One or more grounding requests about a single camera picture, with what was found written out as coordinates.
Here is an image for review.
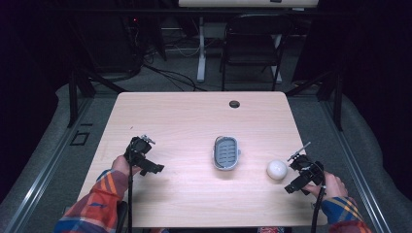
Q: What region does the black folding chair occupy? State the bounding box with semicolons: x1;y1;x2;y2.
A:
219;13;295;92

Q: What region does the dark computer tower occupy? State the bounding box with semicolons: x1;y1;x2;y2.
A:
95;11;144;74

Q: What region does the white round soap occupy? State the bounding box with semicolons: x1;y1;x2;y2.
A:
265;158;289;182

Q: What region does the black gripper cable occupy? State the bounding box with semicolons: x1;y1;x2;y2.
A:
127;151;134;233
310;181;326;233

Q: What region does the white floor cable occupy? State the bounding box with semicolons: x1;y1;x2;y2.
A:
166;43;201;59

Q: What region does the person's left hand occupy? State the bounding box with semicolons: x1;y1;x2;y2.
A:
111;154;143;178

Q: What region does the black seat armrest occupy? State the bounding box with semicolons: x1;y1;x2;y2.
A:
115;200;129;233

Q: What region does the black metal stand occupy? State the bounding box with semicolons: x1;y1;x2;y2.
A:
284;69;345;132
66;66;128;128

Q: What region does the grey soap dish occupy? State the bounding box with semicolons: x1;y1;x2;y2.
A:
212;135;242;172

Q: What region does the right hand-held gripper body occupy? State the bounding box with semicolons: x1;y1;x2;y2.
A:
284;154;326;196

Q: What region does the person's right hand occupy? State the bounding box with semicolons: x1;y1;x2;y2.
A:
303;171;350;202

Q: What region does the aluminium floor rail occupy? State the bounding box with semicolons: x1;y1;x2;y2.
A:
320;99;394;233
0;96;95;233

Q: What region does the white desk top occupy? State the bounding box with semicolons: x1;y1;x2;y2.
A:
177;0;321;9

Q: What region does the white desk leg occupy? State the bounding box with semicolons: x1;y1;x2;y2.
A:
196;16;208;83

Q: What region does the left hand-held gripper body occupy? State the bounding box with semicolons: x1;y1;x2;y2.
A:
124;135;165;178

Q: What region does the black floor cable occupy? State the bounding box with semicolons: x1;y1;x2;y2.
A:
141;62;209;93

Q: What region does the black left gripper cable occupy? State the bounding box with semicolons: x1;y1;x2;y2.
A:
127;151;134;233

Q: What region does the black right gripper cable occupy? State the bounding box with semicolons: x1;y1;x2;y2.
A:
310;181;326;233

